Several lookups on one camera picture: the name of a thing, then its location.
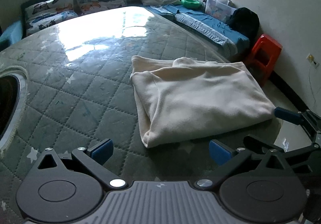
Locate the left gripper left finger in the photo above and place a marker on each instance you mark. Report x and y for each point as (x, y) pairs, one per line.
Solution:
(67, 187)

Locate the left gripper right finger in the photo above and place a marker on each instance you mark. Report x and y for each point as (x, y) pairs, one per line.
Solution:
(255, 187)

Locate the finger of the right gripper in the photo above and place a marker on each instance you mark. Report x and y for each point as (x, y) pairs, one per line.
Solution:
(259, 146)
(287, 115)

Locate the cream white sweater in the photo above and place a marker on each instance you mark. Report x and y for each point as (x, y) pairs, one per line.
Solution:
(184, 99)

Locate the red plastic stool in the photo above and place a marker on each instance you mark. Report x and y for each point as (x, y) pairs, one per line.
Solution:
(263, 57)

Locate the grey quilted star table cover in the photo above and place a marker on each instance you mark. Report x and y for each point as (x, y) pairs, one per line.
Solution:
(79, 93)

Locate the black bag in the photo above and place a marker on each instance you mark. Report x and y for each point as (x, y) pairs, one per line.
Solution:
(245, 22)

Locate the clear plastic storage box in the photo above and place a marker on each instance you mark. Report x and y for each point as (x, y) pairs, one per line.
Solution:
(219, 11)

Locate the green bowl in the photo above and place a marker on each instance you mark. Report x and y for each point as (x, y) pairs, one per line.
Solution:
(191, 4)

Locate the small butterfly print cushion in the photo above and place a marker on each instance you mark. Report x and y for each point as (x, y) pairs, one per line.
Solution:
(47, 13)

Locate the white wall socket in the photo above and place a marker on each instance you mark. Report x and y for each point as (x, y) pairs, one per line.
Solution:
(312, 61)

